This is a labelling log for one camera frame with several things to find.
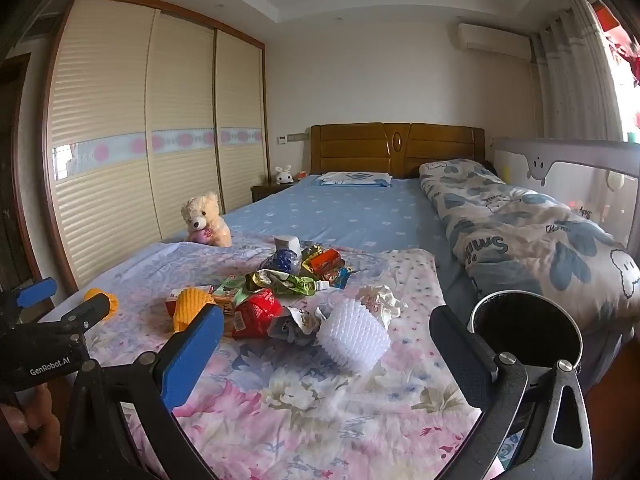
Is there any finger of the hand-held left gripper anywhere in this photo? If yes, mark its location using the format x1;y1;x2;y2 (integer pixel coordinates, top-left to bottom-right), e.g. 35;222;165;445
0;277;57;332
15;293;112;343

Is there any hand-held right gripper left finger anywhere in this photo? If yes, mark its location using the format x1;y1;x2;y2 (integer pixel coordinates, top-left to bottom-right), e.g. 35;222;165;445
60;304;226;480

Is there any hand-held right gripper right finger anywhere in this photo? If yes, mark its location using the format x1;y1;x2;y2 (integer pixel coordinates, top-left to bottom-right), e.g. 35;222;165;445
429;305;596;480

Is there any large yellow foam net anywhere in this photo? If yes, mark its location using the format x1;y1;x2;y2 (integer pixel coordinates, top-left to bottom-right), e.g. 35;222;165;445
172;287;219;334

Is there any black trash bin white rim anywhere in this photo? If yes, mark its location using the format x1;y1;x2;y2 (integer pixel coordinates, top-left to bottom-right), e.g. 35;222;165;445
469;290;585;376

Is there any green milk carton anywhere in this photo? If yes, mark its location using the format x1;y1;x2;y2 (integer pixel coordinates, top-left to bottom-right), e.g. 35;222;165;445
212;275;251;319

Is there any red snack wrapper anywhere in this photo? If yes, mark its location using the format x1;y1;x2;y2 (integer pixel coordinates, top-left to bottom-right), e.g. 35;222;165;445
231;287;285;339

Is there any white wrapper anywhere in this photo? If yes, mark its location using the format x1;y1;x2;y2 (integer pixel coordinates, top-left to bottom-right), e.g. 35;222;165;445
355;284;404;331

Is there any silver foil wrapper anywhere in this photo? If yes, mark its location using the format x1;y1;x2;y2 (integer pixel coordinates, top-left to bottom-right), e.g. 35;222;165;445
267;306;324;347

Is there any white foam net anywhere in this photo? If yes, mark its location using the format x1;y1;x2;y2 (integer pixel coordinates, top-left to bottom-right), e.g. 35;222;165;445
317;297;392;375

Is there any green spout pouch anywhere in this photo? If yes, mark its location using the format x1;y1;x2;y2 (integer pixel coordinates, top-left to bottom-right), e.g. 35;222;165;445
245;268;331;297

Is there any blue patterned plastic bag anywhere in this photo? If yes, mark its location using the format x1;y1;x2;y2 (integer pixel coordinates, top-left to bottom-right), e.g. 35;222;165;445
259;247;303;275

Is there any orange drink sachet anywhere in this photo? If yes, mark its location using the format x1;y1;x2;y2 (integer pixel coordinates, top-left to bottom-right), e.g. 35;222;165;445
306;249;346;281

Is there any person's left hand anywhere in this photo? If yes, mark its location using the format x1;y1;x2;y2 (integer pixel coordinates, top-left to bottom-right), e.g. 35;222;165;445
0;385;65;472

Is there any small yellow foam net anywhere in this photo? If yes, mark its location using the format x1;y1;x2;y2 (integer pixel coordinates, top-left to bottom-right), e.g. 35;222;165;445
84;287;120;323

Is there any dark wooden door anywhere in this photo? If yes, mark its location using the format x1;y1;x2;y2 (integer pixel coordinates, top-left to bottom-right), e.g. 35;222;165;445
0;55;47;301

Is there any pink floral blanket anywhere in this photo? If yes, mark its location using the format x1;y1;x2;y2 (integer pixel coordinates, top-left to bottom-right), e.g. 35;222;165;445
37;240;501;480

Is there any cream teddy bear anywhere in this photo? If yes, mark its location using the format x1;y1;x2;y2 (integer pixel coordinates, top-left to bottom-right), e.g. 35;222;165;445
180;191;233;248

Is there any heart-print quilt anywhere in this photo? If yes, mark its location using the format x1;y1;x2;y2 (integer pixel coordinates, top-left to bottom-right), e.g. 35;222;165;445
419;158;640;332

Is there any wooden nightstand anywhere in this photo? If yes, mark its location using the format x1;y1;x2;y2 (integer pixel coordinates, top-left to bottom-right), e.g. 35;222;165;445
250;180;296;205

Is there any blue flowered bedsheet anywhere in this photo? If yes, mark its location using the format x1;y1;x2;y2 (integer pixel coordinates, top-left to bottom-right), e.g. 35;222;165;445
165;172;451;263

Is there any cream sliding-door wardrobe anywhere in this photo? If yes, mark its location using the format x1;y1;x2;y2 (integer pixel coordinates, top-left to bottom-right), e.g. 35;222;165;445
42;0;268;292

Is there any blue and white pillow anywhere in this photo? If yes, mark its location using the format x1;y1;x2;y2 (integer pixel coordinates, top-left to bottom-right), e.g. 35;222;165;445
311;171;394;187

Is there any wooden bed headboard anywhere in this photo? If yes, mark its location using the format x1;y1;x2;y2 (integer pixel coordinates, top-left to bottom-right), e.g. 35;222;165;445
310;122;486;180

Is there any grey dotted curtain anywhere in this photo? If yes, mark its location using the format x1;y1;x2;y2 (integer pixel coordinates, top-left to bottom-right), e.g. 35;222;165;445
530;0;626;143

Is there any white air conditioner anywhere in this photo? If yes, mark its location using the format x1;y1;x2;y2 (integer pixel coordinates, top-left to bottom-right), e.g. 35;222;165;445
456;22;533;64

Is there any red hanging cloth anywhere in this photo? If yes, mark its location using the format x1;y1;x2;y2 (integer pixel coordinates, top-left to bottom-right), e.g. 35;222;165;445
590;0;640;83

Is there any grey bed guard rail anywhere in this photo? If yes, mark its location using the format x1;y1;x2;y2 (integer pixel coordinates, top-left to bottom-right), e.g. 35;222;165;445
492;137;640;251

